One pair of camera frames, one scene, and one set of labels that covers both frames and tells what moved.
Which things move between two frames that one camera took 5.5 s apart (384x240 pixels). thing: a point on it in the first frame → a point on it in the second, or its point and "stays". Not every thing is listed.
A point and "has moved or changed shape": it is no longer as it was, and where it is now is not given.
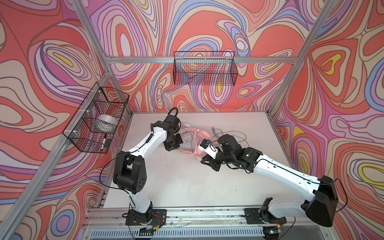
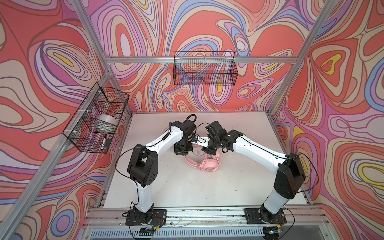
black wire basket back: x=207 y=68 stays
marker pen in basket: x=103 y=142 stays
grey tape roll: x=105 y=123 stays
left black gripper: x=179 y=141 → x=178 y=151
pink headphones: x=199 y=135 has moved or changed shape
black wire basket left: x=92 y=128 stays
